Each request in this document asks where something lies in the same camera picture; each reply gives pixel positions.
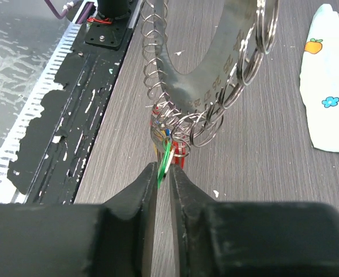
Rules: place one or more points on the white slotted cable duct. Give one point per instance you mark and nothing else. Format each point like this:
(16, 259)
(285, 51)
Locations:
(32, 109)

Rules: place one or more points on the red key tag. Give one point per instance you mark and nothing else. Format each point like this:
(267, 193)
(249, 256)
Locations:
(181, 150)

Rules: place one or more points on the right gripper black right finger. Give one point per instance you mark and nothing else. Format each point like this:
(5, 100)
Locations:
(213, 238)

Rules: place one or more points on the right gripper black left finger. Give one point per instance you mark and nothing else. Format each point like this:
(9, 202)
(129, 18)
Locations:
(114, 238)

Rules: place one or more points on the green key tag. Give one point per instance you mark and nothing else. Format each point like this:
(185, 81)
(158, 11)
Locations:
(165, 162)

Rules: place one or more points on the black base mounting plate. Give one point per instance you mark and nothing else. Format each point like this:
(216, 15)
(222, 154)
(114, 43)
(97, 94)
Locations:
(55, 150)

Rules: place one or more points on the green cartoon print cloth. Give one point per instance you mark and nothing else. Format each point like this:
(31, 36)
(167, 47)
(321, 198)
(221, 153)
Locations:
(319, 79)

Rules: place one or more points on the metal keyring disc with rings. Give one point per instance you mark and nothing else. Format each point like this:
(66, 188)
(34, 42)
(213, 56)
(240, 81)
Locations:
(192, 106)

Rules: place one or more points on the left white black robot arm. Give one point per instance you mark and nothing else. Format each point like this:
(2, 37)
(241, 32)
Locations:
(113, 9)

